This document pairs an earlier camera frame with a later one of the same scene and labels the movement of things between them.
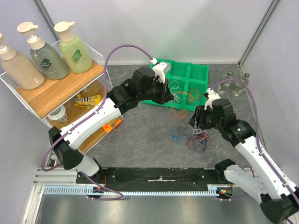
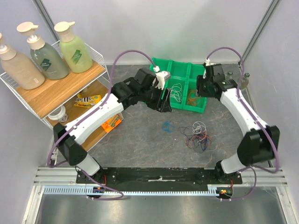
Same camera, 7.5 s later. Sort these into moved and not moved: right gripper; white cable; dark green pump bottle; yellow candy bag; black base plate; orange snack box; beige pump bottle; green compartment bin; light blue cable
Moved: light blue cable; white cable; right gripper
Not moved: yellow candy bag; black base plate; orange snack box; beige pump bottle; dark green pump bottle; green compartment bin
